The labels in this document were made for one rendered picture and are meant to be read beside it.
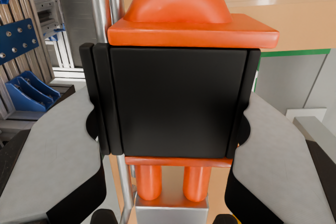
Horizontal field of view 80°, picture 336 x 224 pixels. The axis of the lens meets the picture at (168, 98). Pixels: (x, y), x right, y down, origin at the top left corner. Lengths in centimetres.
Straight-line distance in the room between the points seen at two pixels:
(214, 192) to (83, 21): 106
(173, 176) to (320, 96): 177
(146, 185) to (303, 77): 165
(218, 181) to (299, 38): 63
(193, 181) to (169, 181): 4
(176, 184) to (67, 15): 120
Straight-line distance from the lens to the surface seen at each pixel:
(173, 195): 19
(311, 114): 197
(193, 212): 19
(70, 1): 129
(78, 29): 131
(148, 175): 16
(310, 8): 96
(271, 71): 164
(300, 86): 180
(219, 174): 68
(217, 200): 79
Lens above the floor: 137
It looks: 59 degrees down
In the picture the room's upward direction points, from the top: 176 degrees counter-clockwise
